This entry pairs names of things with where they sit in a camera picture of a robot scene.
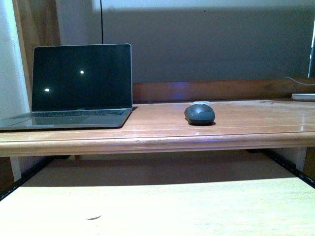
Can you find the dark grey computer mouse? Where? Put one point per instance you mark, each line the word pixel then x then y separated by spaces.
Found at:
pixel 199 114

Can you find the grey laptop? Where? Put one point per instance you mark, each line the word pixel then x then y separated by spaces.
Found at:
pixel 79 86

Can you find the wooden desk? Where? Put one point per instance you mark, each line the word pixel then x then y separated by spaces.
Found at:
pixel 249 114

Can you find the pull-out keyboard tray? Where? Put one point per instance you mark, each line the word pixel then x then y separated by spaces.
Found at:
pixel 225 193

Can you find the white flat device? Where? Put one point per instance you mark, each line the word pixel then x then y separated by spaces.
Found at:
pixel 308 97

